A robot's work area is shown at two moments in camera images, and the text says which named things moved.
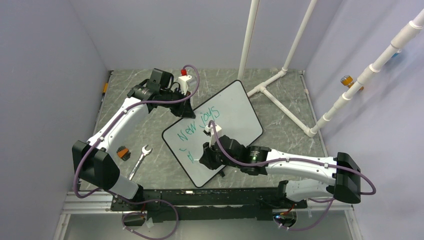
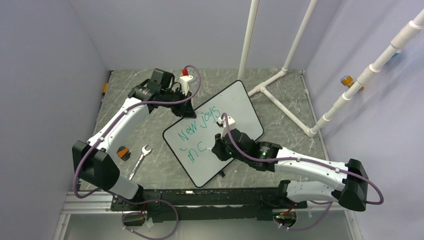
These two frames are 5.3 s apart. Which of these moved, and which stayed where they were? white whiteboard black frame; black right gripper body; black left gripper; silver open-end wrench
Moved: black right gripper body
Stayed: black left gripper; white whiteboard black frame; silver open-end wrench
